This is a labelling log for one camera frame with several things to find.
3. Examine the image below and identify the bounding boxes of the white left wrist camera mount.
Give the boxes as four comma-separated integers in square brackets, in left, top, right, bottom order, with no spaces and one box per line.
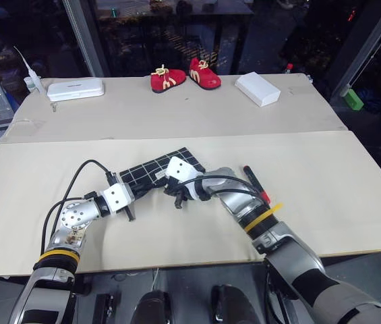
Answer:
[102,184,136,217]

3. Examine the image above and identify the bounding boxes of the grey metal frame post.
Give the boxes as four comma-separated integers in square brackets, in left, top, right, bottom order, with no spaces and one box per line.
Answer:
[62,0,106,78]
[330,0,381,99]

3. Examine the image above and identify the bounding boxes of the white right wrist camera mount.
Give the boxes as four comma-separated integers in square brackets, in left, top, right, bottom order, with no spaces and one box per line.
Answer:
[165,156,208,203]

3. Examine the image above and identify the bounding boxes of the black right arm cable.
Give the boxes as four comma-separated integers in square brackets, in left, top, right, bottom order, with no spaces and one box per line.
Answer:
[173,174,269,207]

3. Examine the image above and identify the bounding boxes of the white cardboard box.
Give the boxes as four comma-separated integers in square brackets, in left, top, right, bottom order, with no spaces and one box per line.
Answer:
[234,72,282,109]

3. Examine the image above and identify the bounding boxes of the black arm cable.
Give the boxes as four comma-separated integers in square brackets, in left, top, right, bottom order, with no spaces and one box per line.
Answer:
[173,174,269,207]
[40,159,119,254]

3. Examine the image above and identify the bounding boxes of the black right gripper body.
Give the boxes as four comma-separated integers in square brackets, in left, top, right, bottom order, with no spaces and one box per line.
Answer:
[163,178,192,203]

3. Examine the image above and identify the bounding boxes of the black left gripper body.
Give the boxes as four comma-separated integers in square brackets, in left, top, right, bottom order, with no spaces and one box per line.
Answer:
[122,183,154,213]

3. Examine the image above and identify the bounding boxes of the red marker with black cap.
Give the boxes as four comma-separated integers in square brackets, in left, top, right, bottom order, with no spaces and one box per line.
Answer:
[241,165,272,204]

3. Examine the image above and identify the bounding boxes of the dark rounded shape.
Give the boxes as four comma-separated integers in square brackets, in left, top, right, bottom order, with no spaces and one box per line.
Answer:
[131,289,172,324]

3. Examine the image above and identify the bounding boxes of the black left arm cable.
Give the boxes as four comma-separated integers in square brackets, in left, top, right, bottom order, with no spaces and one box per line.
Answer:
[40,159,119,254]

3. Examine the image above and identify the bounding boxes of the black white grid pouch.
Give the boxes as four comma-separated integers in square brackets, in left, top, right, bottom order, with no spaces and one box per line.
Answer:
[119,146,207,197]

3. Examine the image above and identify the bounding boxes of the flat white plastic case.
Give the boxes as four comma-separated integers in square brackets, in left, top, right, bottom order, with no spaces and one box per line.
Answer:
[47,78,105,102]

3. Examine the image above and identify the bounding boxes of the red toy shoe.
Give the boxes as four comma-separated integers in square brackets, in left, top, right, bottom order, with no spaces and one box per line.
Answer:
[150,63,187,95]
[189,57,223,91]

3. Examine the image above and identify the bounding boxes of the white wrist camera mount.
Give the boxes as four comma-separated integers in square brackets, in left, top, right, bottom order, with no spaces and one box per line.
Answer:
[165,156,208,203]
[102,184,136,217]

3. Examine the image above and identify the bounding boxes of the green box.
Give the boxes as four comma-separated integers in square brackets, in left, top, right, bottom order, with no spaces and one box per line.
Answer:
[343,88,365,111]

